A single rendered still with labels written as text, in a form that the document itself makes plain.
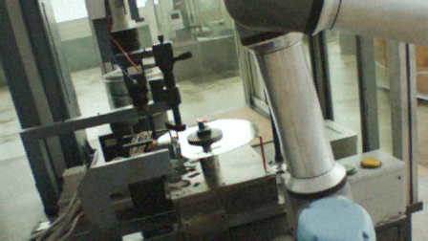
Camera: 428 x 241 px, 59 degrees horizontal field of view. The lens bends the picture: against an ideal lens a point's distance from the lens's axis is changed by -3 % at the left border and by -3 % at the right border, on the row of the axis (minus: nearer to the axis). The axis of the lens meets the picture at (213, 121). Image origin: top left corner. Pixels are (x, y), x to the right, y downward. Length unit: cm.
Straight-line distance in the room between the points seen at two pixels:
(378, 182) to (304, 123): 36
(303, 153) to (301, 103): 9
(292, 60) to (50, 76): 118
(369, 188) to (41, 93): 123
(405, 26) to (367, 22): 5
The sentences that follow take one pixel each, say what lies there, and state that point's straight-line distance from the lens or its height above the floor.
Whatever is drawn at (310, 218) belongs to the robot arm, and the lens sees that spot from 65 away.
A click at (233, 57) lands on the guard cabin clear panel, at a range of 226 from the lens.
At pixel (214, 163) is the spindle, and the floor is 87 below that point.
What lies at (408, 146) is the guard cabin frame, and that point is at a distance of 107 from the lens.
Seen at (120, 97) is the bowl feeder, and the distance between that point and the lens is 179.
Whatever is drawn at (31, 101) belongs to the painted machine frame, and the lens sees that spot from 168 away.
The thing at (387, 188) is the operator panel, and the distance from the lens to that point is 101.
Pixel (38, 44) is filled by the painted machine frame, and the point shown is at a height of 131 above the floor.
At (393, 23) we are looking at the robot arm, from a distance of 54.
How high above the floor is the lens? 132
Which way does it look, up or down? 16 degrees down
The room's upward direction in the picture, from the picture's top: 10 degrees counter-clockwise
